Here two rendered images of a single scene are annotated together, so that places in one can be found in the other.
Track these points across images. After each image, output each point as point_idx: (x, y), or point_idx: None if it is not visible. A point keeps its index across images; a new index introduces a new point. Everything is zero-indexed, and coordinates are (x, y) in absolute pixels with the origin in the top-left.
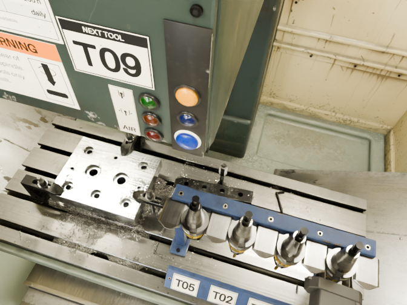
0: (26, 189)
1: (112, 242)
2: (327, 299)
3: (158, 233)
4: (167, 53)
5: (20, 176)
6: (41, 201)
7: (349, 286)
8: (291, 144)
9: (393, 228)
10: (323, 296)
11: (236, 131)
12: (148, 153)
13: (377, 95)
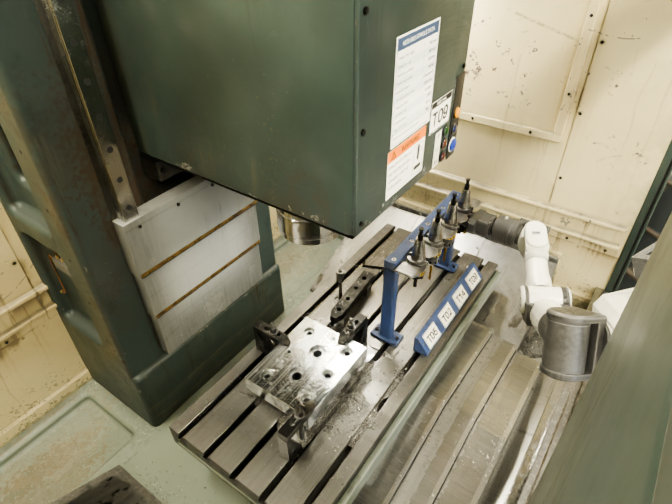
0: (288, 448)
1: (372, 389)
2: (484, 219)
3: (375, 351)
4: (455, 93)
5: (249, 476)
6: (292, 461)
7: (475, 212)
8: (285, 274)
9: (407, 226)
10: (482, 220)
11: (273, 283)
12: None
13: None
